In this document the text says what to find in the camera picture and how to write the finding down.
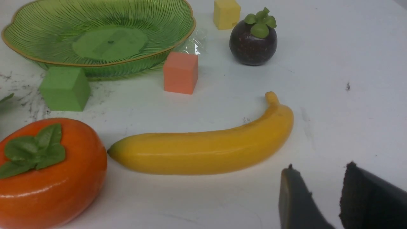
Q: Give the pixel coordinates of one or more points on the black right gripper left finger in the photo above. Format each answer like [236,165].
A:
[297,209]

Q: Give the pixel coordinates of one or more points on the green foam cube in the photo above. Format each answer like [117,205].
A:
[65,89]

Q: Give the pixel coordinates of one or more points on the orange persimmon with leaf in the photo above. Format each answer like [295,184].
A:
[51,171]

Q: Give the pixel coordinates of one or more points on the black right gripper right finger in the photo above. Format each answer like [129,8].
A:
[369,202]

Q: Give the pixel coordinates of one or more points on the green glass plate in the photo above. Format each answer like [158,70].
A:
[108,39]

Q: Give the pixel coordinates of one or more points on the yellow foam cube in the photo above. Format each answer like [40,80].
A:
[226,14]

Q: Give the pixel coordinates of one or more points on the dark purple mangosteen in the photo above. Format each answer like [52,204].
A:
[253,41]

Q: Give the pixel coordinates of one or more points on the yellow banana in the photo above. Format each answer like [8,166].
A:
[209,152]

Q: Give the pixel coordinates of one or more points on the orange foam cube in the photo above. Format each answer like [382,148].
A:
[181,72]

